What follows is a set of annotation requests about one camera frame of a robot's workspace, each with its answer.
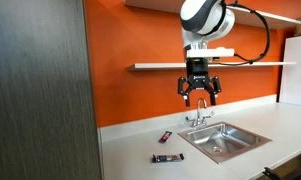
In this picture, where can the dark wood cabinet panel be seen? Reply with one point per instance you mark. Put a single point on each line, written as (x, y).
(40, 90)

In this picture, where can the deep white wall shelf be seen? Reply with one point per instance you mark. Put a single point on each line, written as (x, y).
(280, 21)

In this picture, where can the stainless steel sink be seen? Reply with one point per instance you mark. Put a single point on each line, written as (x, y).
(223, 140)

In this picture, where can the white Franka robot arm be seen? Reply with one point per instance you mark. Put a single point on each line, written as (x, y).
(203, 16)

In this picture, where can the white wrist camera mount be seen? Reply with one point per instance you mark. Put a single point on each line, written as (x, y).
(210, 52)

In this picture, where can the white panel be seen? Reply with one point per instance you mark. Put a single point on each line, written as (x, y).
(296, 70)

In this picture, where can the purple protein bar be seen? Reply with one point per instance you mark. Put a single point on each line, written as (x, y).
(165, 136)

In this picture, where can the chrome faucet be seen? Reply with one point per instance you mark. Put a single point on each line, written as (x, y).
(199, 121)

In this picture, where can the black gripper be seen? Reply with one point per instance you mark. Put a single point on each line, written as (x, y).
(197, 71)

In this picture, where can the thin white wall shelf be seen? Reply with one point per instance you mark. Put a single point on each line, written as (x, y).
(156, 66)

